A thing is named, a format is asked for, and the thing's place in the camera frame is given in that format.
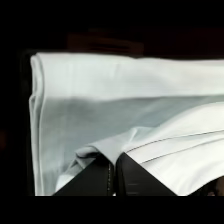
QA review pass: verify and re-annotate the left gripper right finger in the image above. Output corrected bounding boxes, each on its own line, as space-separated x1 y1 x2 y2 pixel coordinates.
114 151 178 197

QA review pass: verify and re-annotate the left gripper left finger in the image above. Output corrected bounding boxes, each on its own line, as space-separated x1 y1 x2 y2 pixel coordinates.
52 154 116 197

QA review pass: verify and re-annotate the white shirt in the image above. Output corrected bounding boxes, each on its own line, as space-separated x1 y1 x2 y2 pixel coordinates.
28 52 224 197

